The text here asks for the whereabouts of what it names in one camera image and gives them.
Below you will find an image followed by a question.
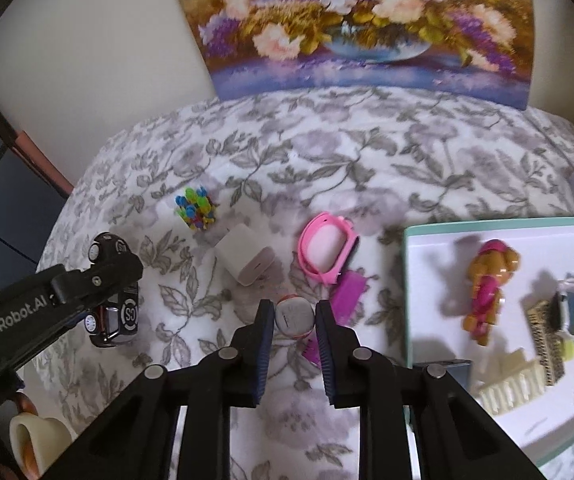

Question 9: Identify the grey floral blanket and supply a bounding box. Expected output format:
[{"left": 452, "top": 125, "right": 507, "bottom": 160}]
[{"left": 34, "top": 85, "right": 574, "bottom": 480}]

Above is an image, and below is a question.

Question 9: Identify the cream tape roll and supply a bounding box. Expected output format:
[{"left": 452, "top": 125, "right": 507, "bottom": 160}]
[{"left": 8, "top": 412, "right": 70, "bottom": 478}]

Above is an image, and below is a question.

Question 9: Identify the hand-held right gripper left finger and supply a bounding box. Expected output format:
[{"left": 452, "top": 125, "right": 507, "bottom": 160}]
[{"left": 42, "top": 299, "right": 273, "bottom": 480}]

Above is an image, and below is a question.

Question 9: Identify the black toy car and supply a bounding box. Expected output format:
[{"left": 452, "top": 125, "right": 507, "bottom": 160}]
[{"left": 87, "top": 231, "right": 140, "bottom": 348}]

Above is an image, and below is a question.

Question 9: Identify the magenta comb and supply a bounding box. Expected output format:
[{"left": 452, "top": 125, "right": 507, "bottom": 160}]
[{"left": 301, "top": 270, "right": 372, "bottom": 367}]

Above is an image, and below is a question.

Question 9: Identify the cream comb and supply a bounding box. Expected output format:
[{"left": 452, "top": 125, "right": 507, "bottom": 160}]
[{"left": 477, "top": 347, "right": 548, "bottom": 415}]

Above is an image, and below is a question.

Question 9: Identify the pink toy watch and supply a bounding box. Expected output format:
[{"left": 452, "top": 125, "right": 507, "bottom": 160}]
[{"left": 298, "top": 212, "right": 360, "bottom": 287}]

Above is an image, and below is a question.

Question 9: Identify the white charger cube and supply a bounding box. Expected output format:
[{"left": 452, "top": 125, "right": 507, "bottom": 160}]
[{"left": 214, "top": 223, "right": 277, "bottom": 287}]

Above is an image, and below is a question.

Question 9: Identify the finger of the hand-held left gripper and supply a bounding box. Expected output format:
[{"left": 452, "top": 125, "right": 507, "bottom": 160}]
[{"left": 50, "top": 252, "right": 144, "bottom": 311}]

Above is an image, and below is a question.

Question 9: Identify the white box with teal rim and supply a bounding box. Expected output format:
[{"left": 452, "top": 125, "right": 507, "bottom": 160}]
[{"left": 401, "top": 216, "right": 574, "bottom": 468}]

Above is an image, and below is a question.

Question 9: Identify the bundle of colourful pins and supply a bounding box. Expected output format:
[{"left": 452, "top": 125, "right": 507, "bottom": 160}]
[{"left": 173, "top": 186, "right": 218, "bottom": 231}]

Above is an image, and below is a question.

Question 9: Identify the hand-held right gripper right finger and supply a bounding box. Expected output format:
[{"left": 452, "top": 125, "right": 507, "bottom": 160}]
[{"left": 316, "top": 299, "right": 542, "bottom": 480}]

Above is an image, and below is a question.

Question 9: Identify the flower painting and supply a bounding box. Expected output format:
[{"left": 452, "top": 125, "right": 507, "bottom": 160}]
[{"left": 162, "top": 0, "right": 538, "bottom": 111}]

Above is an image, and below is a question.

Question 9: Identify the gold and black comb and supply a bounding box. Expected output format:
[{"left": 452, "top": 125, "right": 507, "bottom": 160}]
[{"left": 524, "top": 300, "right": 566, "bottom": 387}]

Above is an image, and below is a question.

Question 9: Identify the toy dog with pink helmet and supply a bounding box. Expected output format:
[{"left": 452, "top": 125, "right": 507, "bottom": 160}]
[{"left": 461, "top": 240, "right": 522, "bottom": 347}]

